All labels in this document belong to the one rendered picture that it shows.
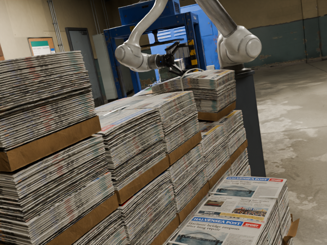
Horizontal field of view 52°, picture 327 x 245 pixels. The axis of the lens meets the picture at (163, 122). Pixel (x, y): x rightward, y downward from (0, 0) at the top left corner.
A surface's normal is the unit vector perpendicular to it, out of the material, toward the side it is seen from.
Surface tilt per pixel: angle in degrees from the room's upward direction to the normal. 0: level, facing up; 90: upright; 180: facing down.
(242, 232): 1
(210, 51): 90
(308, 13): 90
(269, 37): 90
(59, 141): 93
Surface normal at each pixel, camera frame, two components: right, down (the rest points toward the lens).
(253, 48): 0.33, 0.23
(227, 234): -0.20, -0.95
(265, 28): -0.21, 0.25
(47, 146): 0.86, 0.01
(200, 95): -0.52, 0.28
